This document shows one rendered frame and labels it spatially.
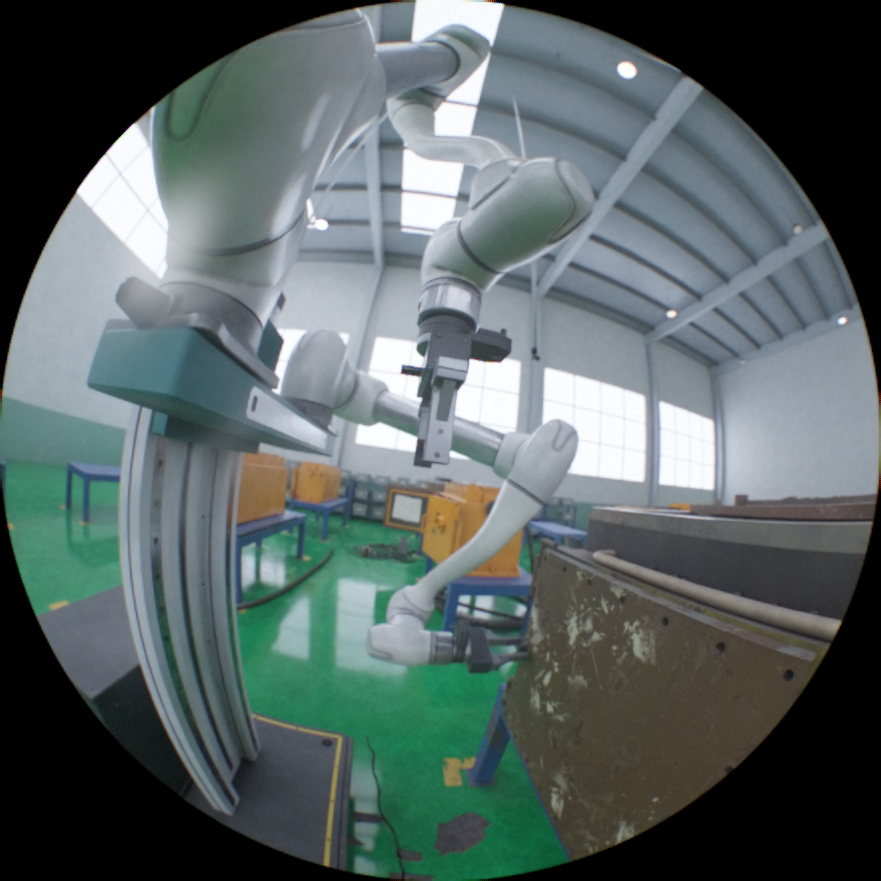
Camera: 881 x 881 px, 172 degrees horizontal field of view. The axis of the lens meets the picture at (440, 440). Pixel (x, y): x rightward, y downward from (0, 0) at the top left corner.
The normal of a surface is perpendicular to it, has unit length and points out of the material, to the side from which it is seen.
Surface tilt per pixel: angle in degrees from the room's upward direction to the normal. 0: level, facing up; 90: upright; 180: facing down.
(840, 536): 90
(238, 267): 147
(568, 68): 180
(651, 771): 90
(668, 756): 90
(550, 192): 142
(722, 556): 90
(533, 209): 152
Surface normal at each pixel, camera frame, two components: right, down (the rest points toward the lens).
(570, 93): -0.13, 0.98
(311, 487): 0.11, -0.13
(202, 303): 0.69, -0.11
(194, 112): -0.06, 0.91
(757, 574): -0.99, -0.15
